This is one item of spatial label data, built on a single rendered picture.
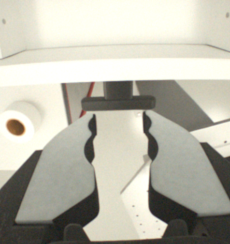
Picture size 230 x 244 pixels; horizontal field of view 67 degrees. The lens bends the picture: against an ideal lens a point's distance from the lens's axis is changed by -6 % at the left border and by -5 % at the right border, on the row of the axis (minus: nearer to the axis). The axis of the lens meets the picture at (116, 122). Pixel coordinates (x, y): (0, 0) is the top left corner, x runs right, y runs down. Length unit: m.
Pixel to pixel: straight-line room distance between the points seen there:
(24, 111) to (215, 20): 0.32
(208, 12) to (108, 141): 1.16
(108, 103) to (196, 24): 0.15
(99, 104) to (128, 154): 1.24
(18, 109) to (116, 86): 0.22
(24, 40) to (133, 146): 1.19
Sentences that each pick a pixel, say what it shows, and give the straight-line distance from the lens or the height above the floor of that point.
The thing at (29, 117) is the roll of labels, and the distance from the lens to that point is 0.35.
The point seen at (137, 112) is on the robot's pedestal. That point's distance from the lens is 1.20.
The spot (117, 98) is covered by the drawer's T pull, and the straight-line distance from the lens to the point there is 0.18.
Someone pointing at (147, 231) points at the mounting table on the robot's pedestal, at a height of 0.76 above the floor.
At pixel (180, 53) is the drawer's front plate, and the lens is 0.18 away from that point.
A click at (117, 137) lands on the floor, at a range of 1.31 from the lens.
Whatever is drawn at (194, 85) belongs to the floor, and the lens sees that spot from 1.24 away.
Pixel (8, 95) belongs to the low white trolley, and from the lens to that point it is 0.39.
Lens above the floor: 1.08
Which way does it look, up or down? 60 degrees down
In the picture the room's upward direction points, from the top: 179 degrees clockwise
